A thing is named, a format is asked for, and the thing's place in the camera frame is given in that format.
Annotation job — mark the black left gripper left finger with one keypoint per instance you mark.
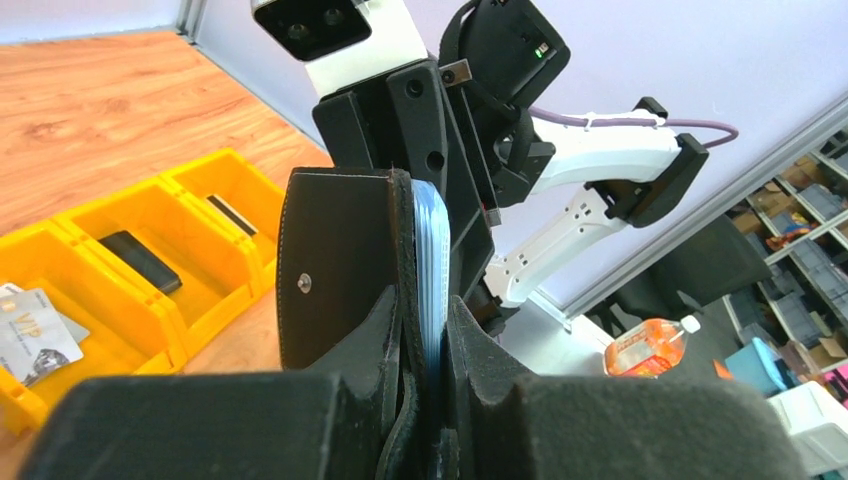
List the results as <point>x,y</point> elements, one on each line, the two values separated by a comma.
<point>218,424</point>

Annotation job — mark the storage shelf rack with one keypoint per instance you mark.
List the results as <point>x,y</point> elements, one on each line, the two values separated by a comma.
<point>796,223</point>

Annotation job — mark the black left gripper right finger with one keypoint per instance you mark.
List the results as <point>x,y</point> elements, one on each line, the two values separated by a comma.
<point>515,424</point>

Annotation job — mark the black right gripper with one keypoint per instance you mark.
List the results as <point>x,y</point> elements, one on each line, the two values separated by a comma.
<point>415,129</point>

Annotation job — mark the black leather card holder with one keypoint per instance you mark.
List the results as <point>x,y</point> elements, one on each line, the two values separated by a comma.
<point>362,301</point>

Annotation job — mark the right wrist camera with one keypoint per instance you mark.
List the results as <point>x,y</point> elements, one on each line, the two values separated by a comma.
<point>342,42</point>

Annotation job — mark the orange drink bottle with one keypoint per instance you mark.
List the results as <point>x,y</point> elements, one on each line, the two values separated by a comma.
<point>651,348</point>

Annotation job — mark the yellow bin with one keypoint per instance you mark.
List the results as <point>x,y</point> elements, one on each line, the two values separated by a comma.
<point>127,334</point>
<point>235,195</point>
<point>202,275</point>

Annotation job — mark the silver card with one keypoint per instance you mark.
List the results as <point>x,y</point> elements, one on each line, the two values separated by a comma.
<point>36,339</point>

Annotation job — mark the black VIP card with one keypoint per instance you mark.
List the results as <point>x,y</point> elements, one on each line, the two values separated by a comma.
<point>142,260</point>

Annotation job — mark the yellow bin middle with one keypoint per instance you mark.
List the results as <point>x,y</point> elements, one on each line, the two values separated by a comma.
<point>202,275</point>

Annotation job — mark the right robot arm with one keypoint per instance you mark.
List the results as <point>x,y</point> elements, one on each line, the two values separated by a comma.
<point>608,172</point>

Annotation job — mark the yellow bin right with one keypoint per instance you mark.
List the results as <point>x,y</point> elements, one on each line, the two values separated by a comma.
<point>235,195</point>

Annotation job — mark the yellow bin left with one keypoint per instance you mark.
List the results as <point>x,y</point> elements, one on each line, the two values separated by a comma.
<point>127,334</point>

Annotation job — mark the white storage box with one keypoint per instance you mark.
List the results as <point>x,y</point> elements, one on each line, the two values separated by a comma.
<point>816,424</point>

